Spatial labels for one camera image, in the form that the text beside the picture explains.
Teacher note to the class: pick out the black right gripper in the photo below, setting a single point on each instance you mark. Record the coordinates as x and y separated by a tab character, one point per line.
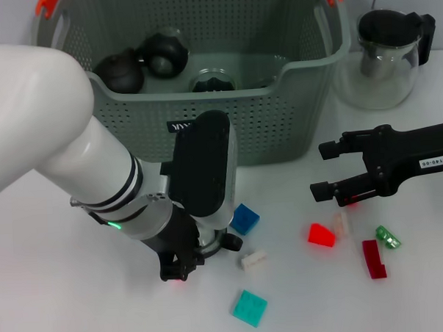
408	154

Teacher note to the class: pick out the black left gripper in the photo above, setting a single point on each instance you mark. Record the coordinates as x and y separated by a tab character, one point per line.
177	238

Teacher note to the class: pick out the glass teacup with black base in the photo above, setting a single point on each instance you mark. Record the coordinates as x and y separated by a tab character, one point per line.
230	243
163	54
212	83

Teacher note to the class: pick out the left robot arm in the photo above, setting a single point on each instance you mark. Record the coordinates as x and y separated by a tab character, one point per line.
39	115

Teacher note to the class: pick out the grey perforated storage bin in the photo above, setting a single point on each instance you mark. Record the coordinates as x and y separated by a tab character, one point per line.
271	127

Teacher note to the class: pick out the white brick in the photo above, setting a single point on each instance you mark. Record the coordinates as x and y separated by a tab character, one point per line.
253	260

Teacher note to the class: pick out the orange-red slope brick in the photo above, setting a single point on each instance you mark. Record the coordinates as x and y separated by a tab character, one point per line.
320	236

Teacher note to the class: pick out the blue square brick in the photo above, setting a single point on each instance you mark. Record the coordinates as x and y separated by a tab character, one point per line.
246	218

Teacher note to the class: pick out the teal square brick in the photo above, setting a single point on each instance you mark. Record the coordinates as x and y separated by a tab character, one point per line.
249	308

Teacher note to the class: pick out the green transparent brick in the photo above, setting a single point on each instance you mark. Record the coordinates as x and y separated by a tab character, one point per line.
387	237

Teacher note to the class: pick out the glass teapot with black lid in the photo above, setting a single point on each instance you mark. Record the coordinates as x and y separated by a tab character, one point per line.
383	81

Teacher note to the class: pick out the dark red long brick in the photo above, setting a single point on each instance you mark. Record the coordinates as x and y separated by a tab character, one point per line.
374	262

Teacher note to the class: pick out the dark clay teapot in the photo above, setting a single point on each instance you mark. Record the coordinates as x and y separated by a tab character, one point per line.
120	75

